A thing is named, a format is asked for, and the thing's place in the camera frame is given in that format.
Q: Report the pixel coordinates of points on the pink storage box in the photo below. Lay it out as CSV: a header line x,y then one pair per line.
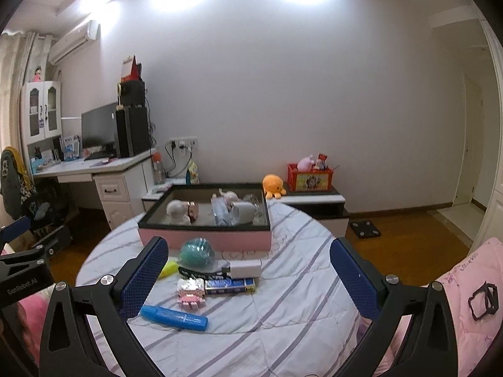
x,y
204,241

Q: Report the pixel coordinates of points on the black plastic frame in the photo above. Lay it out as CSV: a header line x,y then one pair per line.
x,y
472,308

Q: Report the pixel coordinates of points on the pink cloth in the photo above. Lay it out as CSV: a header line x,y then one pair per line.
x,y
33,306

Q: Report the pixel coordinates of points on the red white packet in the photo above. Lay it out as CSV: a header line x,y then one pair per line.
x,y
322,161

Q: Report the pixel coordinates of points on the orange octopus plush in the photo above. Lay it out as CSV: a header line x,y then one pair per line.
x,y
273,184

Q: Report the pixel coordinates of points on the blue highlighter pen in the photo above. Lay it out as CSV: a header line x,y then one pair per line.
x,y
175,317

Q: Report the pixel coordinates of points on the chair with draped jacket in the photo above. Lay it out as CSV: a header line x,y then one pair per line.
x,y
15,180

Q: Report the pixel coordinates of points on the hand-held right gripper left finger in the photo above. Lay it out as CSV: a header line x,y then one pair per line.
x,y
143,279

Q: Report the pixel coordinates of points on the white air conditioner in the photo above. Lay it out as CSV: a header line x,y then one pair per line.
x,y
72,43

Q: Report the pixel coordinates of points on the white charger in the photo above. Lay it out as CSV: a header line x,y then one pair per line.
x,y
245,270

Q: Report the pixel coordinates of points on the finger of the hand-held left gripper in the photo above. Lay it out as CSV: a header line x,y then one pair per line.
x,y
15,228
47,245

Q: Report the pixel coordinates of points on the blue battery pack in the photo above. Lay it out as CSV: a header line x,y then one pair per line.
x,y
230,286

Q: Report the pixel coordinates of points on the black computer tower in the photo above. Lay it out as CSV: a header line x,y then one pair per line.
x,y
133,131

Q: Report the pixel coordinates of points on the black bathroom scale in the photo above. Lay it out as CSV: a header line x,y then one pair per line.
x,y
365,228

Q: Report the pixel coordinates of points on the white cup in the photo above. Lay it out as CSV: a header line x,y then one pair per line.
x,y
243,213

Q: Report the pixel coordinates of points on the black computer monitor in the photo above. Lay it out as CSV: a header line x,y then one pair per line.
x,y
98,125

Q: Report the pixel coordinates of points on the white wardrobe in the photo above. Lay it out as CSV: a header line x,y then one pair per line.
x,y
496,165

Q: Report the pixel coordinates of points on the black keyboard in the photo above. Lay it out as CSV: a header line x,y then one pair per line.
x,y
98,156

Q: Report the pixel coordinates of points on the low black white cabinet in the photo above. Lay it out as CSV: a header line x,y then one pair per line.
x,y
314,204

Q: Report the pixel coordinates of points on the white glass-door cabinet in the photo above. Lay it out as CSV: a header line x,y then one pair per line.
x,y
44,118

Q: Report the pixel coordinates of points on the yellow blue snack bag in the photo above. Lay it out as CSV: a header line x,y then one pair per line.
x,y
193,172

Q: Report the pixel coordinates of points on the white round doll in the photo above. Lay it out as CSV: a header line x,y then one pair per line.
x,y
177,210

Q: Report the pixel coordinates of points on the white door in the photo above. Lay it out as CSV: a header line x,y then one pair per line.
x,y
467,145

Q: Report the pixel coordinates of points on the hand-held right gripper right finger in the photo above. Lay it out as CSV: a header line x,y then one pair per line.
x,y
353,279

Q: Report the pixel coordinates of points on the beige curtain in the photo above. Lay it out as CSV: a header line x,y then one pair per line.
x,y
11,98

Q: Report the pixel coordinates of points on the white wall socket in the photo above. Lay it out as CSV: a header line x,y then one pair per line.
x,y
184,140

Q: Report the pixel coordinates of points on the red white paper bag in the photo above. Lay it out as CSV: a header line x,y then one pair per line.
x,y
131,71

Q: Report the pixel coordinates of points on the rose gold cylinder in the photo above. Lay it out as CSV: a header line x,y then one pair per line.
x,y
192,212

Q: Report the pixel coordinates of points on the black jewelled hair clip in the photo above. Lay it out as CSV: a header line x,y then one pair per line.
x,y
192,273

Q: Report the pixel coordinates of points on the black speaker box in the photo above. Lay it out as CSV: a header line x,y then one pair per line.
x,y
133,93

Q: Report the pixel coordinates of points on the small pink doll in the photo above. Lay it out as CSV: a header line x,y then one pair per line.
x,y
38,75

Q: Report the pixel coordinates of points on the teal ball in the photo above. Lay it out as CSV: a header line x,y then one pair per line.
x,y
196,253

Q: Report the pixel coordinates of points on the small pink doll figure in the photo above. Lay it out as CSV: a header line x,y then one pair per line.
x,y
228,196

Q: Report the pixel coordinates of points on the white desk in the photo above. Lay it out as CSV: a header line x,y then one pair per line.
x,y
122,208

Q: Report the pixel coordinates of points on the pink plush toy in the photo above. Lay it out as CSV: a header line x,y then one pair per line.
x,y
305,163

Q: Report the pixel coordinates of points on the pink block figure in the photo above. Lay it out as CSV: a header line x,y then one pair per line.
x,y
191,293

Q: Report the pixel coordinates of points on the red toy box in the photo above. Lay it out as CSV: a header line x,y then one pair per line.
x,y
310,182

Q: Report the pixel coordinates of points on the pink quilt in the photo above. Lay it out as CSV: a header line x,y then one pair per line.
x,y
463,279

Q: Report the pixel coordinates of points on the yellow green toy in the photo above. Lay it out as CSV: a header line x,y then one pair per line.
x,y
169,270

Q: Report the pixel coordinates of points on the blue white box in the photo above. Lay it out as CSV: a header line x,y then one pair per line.
x,y
71,147

